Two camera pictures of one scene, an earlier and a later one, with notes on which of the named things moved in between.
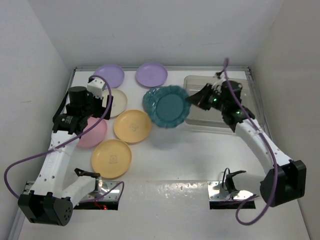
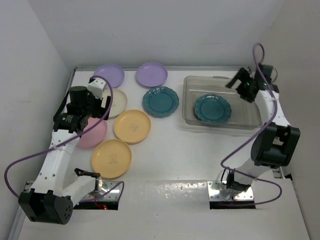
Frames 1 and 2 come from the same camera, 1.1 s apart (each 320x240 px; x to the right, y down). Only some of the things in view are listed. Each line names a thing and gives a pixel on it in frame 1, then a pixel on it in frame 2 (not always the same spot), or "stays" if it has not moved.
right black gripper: [200, 98] → [243, 75]
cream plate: [119, 101] stays
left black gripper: [100, 111] stays
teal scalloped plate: [168, 106] → [212, 108]
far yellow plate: [132, 125] stays
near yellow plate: [111, 158] stays
